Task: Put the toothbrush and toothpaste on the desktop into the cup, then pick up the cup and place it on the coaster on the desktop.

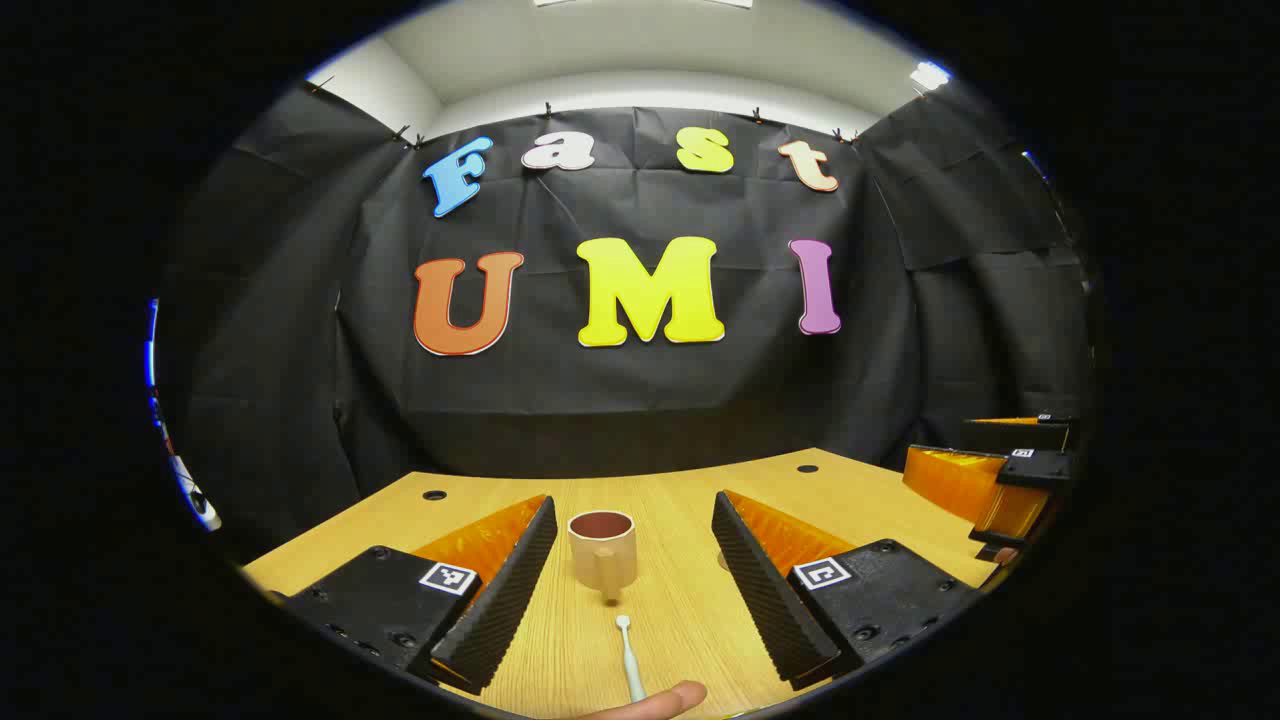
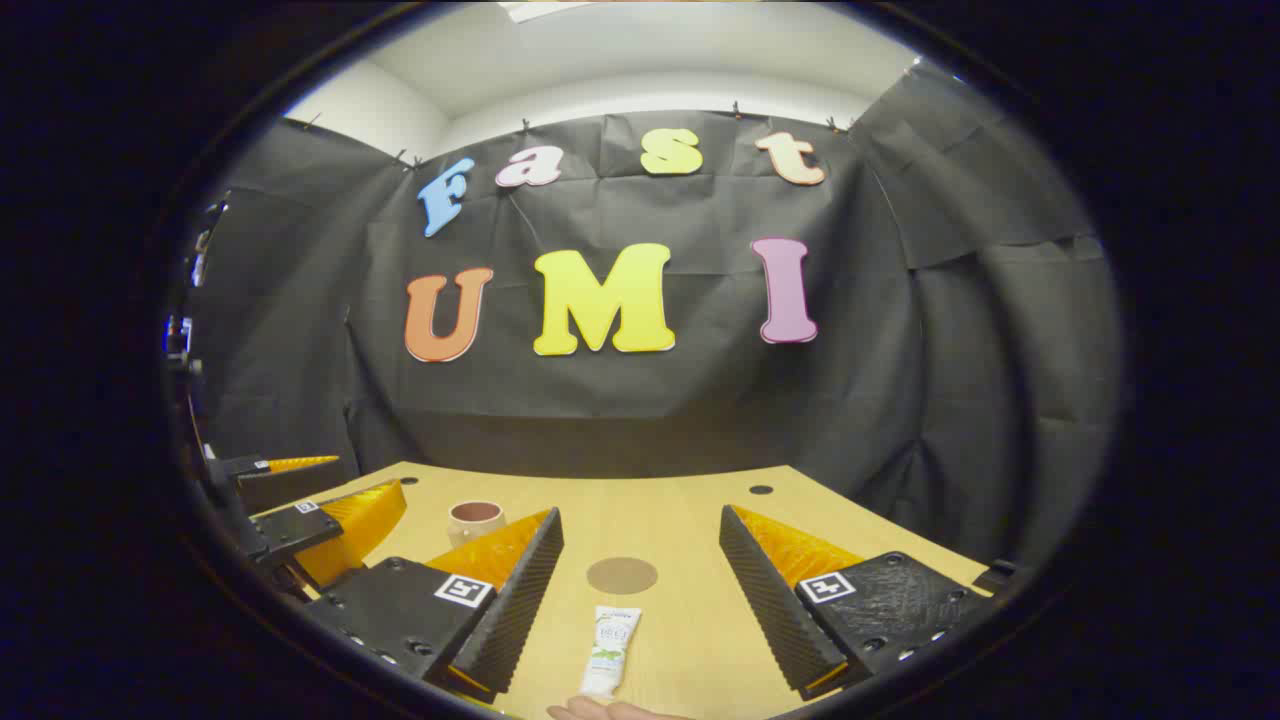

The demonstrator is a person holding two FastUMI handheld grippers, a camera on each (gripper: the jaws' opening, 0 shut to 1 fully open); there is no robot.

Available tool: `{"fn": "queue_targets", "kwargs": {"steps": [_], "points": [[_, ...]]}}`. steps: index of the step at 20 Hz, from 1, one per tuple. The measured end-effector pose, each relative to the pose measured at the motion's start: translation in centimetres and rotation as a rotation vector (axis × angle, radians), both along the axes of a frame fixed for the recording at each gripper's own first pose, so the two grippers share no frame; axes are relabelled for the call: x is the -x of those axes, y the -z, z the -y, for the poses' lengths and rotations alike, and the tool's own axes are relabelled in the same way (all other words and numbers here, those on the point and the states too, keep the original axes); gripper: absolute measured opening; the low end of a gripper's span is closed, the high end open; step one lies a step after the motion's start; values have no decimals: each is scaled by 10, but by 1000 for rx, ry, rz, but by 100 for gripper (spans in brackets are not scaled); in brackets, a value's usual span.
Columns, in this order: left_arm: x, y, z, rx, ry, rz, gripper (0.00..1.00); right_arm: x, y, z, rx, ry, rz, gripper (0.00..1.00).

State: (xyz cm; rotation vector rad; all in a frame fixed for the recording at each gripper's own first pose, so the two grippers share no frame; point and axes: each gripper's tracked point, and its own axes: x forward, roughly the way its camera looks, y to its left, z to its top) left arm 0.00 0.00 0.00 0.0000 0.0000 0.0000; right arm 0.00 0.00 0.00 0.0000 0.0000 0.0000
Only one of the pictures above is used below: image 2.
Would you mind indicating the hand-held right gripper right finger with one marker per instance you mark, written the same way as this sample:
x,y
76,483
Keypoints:
x,y
765,600

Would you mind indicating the round brown coaster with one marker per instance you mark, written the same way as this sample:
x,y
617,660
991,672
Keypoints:
x,y
622,576

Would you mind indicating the black backdrop cloth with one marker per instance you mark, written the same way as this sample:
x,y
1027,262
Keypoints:
x,y
650,400

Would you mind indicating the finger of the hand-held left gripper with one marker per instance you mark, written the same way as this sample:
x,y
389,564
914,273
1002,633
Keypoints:
x,y
290,485
350,520

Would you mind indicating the wooden desktop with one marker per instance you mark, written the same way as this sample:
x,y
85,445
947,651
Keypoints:
x,y
680,530

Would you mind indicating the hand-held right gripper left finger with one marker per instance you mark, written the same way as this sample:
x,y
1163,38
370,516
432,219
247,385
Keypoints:
x,y
520,600

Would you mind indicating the white toothpaste tube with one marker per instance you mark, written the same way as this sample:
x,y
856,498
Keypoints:
x,y
612,650

